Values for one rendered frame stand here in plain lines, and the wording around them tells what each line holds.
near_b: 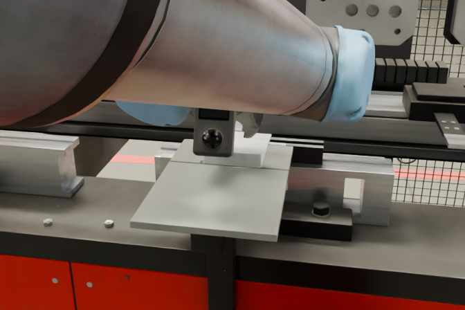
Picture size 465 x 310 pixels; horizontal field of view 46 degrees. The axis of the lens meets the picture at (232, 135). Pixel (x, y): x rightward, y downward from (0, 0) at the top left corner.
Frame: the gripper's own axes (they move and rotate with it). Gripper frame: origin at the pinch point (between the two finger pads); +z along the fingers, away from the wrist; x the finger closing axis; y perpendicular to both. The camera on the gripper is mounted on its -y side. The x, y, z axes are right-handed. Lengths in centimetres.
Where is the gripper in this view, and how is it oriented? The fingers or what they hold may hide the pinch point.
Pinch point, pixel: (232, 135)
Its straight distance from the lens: 78.6
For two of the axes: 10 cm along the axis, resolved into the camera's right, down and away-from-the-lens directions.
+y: 1.3, -8.8, 4.5
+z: 1.1, 4.7, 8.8
